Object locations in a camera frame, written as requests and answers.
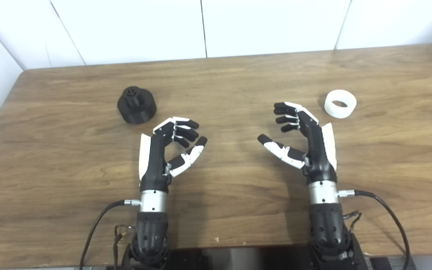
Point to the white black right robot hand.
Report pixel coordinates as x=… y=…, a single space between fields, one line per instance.
x=319 y=157

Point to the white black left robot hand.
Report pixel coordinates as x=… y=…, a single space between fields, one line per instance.
x=151 y=165

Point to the round black plastic part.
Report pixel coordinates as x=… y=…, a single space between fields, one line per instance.
x=137 y=108

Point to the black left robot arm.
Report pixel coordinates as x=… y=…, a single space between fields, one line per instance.
x=151 y=232

